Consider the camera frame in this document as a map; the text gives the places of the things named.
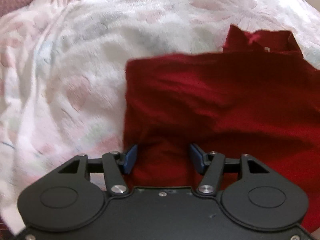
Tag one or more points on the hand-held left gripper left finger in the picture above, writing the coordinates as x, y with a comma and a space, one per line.
130, 158

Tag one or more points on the white floral quilt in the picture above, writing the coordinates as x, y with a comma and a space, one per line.
75, 67

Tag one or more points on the red zip-neck sweater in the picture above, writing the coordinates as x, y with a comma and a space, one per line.
220, 100

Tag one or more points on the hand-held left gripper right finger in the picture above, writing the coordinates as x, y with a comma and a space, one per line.
196, 158

